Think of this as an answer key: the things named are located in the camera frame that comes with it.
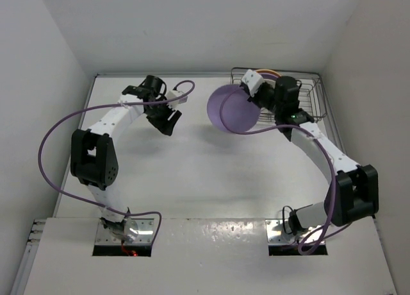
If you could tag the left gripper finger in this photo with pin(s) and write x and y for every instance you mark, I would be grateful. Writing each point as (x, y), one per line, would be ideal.
(173, 120)
(163, 127)

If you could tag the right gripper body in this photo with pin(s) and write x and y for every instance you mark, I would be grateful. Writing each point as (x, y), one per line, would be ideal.
(264, 97)

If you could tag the cream plate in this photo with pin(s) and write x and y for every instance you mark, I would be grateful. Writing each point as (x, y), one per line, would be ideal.
(271, 80)

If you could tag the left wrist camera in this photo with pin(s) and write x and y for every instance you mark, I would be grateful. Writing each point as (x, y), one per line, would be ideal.
(174, 98)

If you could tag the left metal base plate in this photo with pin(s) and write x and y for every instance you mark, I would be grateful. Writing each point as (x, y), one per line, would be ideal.
(131, 232)

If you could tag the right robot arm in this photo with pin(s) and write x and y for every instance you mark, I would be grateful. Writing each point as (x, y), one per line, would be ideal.
(353, 188)

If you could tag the wire dish rack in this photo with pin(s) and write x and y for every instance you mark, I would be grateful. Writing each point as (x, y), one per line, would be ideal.
(307, 96)

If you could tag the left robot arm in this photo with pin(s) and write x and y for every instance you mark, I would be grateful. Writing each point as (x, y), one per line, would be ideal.
(93, 159)

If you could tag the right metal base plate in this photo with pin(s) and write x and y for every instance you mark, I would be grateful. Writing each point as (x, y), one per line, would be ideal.
(279, 234)

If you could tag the metal base plate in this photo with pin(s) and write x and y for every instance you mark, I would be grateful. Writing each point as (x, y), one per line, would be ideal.
(131, 232)
(279, 234)

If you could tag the orange plate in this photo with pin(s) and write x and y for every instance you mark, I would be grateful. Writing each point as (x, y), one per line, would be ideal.
(268, 71)

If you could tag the purple plate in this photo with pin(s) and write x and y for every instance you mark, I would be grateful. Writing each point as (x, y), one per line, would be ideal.
(239, 114)

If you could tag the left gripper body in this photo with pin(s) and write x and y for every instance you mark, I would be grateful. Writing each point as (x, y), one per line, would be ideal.
(159, 112)

